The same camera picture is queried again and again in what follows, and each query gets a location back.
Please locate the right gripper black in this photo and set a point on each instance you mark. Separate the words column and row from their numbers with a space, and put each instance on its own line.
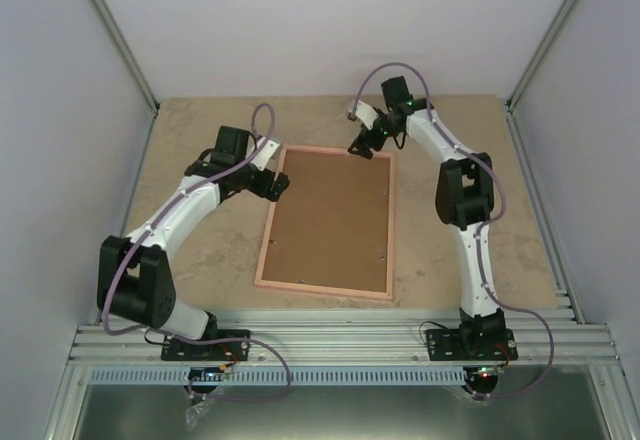
column 362, row 145

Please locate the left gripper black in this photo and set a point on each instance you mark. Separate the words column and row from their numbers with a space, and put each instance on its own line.
column 277, row 188

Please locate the brown backing board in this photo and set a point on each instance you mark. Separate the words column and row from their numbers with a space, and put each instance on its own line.
column 330, row 220

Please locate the pink picture frame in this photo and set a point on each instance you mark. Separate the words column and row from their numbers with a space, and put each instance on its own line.
column 265, row 240

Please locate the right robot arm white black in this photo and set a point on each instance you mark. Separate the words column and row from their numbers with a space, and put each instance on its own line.
column 464, row 198

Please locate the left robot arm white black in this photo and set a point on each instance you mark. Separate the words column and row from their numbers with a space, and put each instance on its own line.
column 135, row 280

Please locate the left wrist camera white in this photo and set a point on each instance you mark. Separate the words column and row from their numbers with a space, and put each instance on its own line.
column 265, row 150

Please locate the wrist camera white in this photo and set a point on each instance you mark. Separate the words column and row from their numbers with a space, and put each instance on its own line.
column 265, row 150
column 364, row 113

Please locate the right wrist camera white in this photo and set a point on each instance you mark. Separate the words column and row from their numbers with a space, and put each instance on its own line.
column 364, row 113

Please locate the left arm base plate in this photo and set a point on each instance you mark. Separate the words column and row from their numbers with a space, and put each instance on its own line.
column 235, row 349

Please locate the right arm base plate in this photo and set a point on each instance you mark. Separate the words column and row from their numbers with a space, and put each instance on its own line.
column 448, row 345

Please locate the aluminium rail base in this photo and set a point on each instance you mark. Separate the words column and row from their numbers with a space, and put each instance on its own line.
column 359, row 337

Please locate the blue slotted cable duct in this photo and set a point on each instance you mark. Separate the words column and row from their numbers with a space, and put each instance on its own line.
column 273, row 376

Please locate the left aluminium corner post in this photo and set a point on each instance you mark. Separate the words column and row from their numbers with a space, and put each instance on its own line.
column 117, row 38

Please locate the aluminium corner post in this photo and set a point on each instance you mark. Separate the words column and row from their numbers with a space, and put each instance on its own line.
column 117, row 38
column 551, row 35

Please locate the right aluminium corner post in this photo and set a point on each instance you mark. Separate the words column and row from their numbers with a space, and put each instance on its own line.
column 551, row 35

